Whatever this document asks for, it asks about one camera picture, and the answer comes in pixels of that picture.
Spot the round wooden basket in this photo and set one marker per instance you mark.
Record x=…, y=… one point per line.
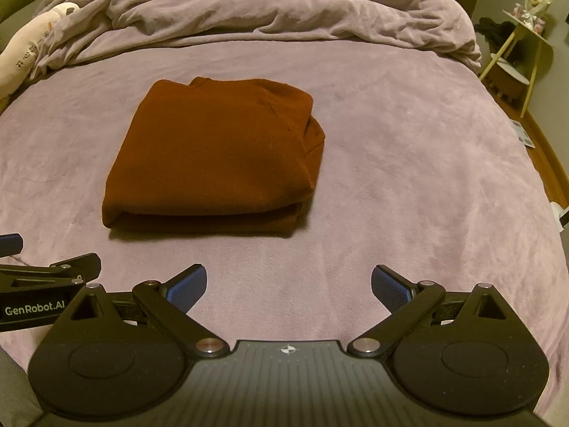
x=509, y=78

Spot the yellow-legged side table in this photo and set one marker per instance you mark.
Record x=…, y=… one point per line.
x=531, y=38

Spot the purple bed sheet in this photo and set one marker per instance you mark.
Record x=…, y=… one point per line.
x=400, y=164

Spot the wrapped flower bouquet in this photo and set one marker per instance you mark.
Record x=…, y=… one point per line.
x=535, y=2

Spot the small white object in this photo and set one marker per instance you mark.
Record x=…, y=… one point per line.
x=560, y=215

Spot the printed paper sheets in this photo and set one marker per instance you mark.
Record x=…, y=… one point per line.
x=524, y=132

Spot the crumpled purple duvet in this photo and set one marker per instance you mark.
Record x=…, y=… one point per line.
x=266, y=9

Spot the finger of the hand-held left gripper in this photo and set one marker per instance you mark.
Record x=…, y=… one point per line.
x=58, y=273
x=11, y=244

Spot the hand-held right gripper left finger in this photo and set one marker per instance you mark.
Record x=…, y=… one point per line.
x=189, y=287

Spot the dark cloth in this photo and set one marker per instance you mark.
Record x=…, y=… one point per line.
x=491, y=33

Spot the rust brown knit sweater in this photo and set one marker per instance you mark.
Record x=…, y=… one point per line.
x=213, y=151

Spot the grey clothing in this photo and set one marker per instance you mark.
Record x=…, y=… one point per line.
x=15, y=391

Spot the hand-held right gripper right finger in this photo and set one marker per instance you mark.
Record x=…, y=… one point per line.
x=391, y=289

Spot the white plush toy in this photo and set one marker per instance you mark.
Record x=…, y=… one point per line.
x=26, y=49

